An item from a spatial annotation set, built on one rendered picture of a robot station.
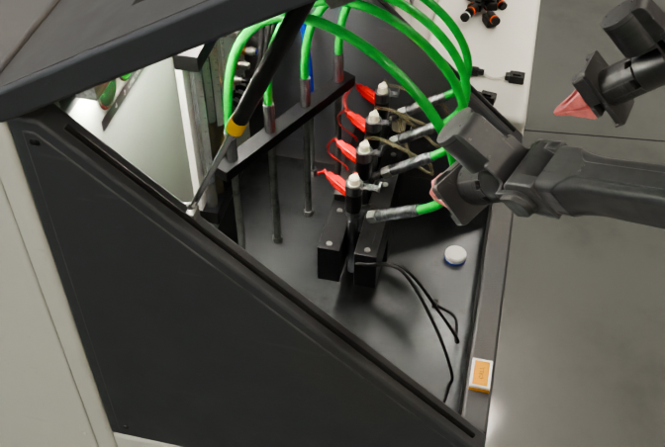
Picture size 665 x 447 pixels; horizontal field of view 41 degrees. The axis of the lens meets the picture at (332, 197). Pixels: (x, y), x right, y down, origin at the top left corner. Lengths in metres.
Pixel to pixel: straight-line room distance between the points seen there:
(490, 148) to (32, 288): 0.63
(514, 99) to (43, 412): 1.02
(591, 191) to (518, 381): 1.63
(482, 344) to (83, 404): 0.63
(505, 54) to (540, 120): 1.43
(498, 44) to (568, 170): 0.97
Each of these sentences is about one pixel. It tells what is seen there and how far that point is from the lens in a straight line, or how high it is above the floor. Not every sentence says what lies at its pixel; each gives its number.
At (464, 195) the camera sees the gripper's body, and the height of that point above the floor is 1.26.
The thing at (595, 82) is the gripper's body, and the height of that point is 1.29.
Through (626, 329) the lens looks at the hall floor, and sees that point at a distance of 2.71.
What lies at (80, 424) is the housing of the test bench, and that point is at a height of 0.80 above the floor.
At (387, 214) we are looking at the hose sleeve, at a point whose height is 1.12.
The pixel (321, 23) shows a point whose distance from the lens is 1.16.
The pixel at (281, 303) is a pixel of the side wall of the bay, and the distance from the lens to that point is 1.10.
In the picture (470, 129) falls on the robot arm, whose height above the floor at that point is 1.40.
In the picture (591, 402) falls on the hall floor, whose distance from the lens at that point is 2.53.
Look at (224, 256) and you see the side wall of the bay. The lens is 1.07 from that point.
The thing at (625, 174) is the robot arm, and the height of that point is 1.47.
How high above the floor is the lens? 2.07
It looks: 45 degrees down
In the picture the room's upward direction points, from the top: straight up
